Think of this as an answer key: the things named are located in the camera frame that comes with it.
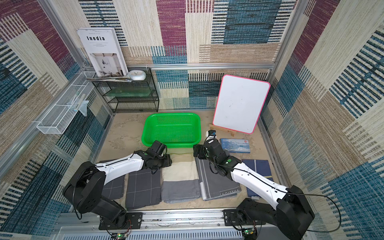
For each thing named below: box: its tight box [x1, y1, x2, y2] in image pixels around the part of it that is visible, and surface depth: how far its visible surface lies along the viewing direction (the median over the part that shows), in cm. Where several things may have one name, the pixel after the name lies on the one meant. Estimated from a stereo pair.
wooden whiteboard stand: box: [209, 123, 237, 137], surface depth 104 cm
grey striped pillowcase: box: [195, 157, 242, 201], surface depth 83 cm
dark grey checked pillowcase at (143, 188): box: [126, 169, 162, 211], surface depth 83 cm
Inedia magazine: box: [76, 27, 133, 82], surface depth 82 cm
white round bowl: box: [128, 69, 147, 81], surface depth 92 cm
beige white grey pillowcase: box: [161, 153, 201, 204], surface depth 87 cm
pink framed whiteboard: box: [212, 75, 271, 134], surface depth 95 cm
